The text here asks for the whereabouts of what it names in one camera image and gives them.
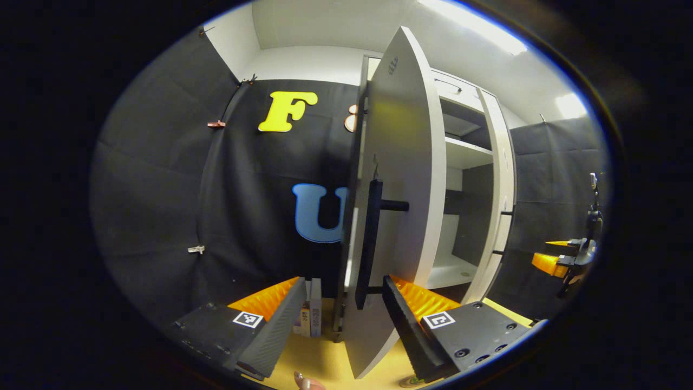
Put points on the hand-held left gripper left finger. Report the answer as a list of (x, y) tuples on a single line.
[(276, 330)]

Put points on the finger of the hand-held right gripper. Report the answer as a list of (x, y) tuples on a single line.
[(547, 264), (557, 245)]

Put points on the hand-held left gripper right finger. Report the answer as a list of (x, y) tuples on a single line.
[(411, 330)]

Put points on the round brown coaster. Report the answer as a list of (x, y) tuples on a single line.
[(407, 382)]

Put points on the white cabinet door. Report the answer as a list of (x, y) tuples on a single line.
[(503, 179), (403, 141)]

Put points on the grey white wooden cabinet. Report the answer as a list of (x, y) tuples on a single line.
[(465, 157)]

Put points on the white cabinet drawer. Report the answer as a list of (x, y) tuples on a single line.
[(455, 92)]

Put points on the brown upright box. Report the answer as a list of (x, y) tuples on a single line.
[(302, 322)]

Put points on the white upright box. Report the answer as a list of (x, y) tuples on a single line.
[(316, 309)]

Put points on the silver cloth clip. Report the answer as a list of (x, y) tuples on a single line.
[(196, 249)]

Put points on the small ceiling light panel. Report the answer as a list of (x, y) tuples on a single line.
[(571, 105)]

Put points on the red cloth clip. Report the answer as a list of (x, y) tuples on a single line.
[(216, 124)]

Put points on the long ceiling light panel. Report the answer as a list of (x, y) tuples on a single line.
[(476, 27)]

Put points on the black cloth clip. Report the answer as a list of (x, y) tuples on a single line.
[(249, 79)]

